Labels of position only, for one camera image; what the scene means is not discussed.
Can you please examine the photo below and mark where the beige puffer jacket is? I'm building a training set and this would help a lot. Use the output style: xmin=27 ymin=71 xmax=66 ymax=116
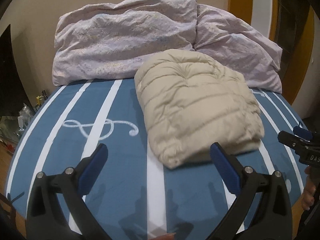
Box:
xmin=135 ymin=49 xmax=265 ymax=169

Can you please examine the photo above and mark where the person right hand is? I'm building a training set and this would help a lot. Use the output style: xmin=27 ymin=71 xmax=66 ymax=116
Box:
xmin=302 ymin=166 xmax=316 ymax=211

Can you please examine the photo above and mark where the blue white striped bed sheet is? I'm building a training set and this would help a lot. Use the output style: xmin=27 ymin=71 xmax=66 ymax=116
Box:
xmin=6 ymin=79 xmax=306 ymax=239

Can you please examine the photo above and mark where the pink floral duvet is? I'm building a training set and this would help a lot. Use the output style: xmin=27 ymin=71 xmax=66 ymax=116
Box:
xmin=52 ymin=0 xmax=282 ymax=93

